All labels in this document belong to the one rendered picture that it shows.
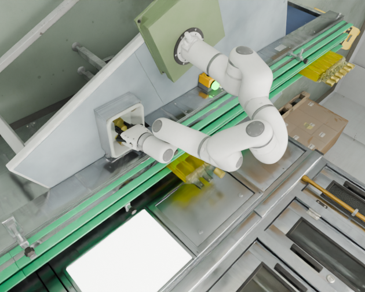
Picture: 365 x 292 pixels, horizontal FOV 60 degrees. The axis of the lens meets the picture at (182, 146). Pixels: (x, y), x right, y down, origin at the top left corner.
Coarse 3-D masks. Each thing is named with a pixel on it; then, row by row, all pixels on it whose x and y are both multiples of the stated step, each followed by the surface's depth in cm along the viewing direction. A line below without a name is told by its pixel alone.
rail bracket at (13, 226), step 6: (6, 216) 106; (12, 216) 106; (6, 222) 106; (12, 222) 106; (18, 222) 116; (6, 228) 108; (12, 228) 105; (18, 228) 112; (12, 234) 111; (18, 234) 98; (18, 240) 102; (24, 240) 102; (24, 246) 101; (30, 252) 100; (30, 258) 109
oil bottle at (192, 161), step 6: (180, 156) 147; (186, 156) 147; (192, 156) 147; (186, 162) 145; (192, 162) 145; (198, 162) 145; (192, 168) 143; (198, 168) 143; (204, 168) 144; (198, 174) 143
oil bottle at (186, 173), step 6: (174, 162) 144; (180, 162) 144; (174, 168) 143; (180, 168) 142; (186, 168) 142; (180, 174) 142; (186, 174) 140; (192, 174) 140; (186, 180) 141; (192, 180) 140
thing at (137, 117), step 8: (136, 104) 123; (128, 112) 133; (136, 112) 130; (112, 120) 117; (128, 120) 136; (136, 120) 134; (112, 128) 131; (112, 136) 134; (112, 144) 126; (112, 152) 129; (120, 152) 134
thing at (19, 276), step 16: (336, 48) 233; (288, 80) 203; (272, 96) 190; (224, 128) 170; (160, 176) 146; (112, 208) 133; (96, 224) 128; (64, 240) 123; (48, 256) 118; (16, 272) 114; (32, 272) 115; (0, 288) 110
